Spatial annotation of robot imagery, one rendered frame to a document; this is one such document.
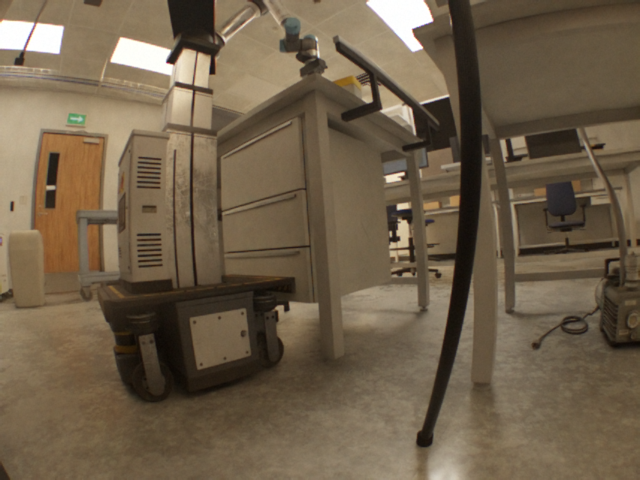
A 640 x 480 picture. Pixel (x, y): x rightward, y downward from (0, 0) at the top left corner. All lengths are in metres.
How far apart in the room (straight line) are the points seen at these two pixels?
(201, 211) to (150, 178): 0.20
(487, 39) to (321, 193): 0.63
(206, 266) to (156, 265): 0.18
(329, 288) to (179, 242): 0.45
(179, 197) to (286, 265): 0.41
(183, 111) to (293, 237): 0.54
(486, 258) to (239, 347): 0.64
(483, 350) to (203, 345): 0.65
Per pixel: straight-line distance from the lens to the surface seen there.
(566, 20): 0.85
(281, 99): 1.04
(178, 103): 0.99
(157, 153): 0.82
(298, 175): 0.95
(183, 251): 0.86
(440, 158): 3.32
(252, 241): 1.12
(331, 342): 0.90
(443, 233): 5.55
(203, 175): 0.92
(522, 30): 0.82
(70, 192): 4.43
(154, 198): 0.79
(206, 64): 1.14
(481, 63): 0.98
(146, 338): 0.75
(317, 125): 0.93
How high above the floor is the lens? 0.36
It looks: 2 degrees up
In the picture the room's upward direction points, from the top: 4 degrees counter-clockwise
